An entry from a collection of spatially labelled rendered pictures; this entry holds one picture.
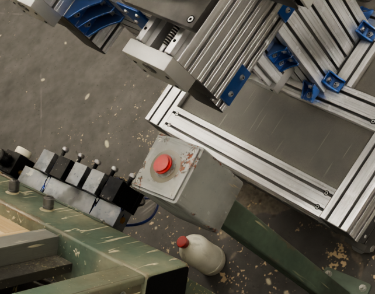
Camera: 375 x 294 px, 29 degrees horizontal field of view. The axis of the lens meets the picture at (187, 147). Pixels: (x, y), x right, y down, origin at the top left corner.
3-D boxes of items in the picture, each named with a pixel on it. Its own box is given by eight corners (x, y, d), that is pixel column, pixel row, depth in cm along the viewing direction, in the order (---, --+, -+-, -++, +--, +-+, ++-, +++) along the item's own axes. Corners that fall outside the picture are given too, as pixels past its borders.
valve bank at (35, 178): (188, 205, 177) (132, 164, 159) (160, 258, 174) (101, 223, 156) (59, 153, 209) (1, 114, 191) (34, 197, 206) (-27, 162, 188)
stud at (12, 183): (20, 193, 169) (21, 181, 168) (11, 194, 167) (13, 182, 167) (14, 190, 171) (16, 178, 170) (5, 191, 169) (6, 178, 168)
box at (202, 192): (246, 184, 149) (203, 146, 135) (220, 236, 147) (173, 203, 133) (202, 168, 156) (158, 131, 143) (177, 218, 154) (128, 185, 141)
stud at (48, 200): (55, 210, 161) (56, 197, 160) (47, 211, 159) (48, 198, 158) (48, 206, 162) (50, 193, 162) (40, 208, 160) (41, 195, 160)
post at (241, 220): (351, 294, 206) (228, 192, 150) (343, 313, 205) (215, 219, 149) (333, 286, 210) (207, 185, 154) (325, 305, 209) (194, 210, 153)
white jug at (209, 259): (232, 253, 232) (201, 231, 217) (218, 281, 231) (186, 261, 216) (208, 242, 239) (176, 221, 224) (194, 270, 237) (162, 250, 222)
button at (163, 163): (179, 160, 138) (173, 156, 136) (169, 179, 137) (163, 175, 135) (164, 155, 140) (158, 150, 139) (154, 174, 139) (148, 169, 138)
